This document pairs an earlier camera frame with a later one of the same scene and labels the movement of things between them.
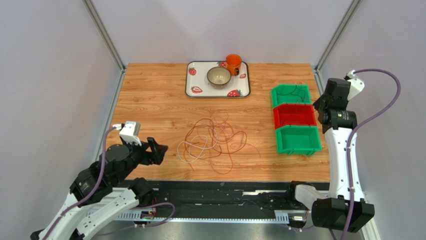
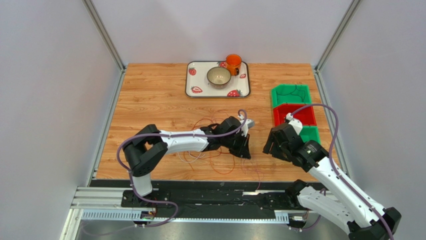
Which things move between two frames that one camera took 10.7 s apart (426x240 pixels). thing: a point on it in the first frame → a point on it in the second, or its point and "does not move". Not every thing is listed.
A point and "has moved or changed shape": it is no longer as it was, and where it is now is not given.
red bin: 294,114 does not move
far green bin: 290,93 does not move
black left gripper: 159,151 → 243,151
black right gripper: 319,103 → 277,142
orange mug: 233,62 does not move
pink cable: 243,138 has moved or changed shape
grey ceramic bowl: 218,77 does not move
